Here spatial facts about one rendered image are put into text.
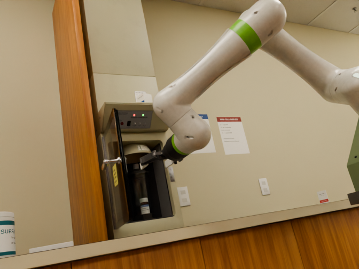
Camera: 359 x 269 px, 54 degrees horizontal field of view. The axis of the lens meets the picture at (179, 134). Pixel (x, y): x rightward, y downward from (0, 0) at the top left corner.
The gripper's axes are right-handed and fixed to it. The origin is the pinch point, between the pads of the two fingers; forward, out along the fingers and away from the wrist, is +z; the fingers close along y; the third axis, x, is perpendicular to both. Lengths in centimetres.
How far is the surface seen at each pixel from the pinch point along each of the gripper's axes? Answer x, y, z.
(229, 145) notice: -25, -83, 55
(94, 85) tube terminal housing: -42.3, 17.5, 12.0
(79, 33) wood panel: -63, 24, 3
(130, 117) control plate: -23.5, 5.8, 4.8
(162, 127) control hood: -20.0, -11.0, 8.5
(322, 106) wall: -56, -190, 55
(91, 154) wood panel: -6.5, 25.1, 3.0
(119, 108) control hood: -26.5, 10.9, 2.0
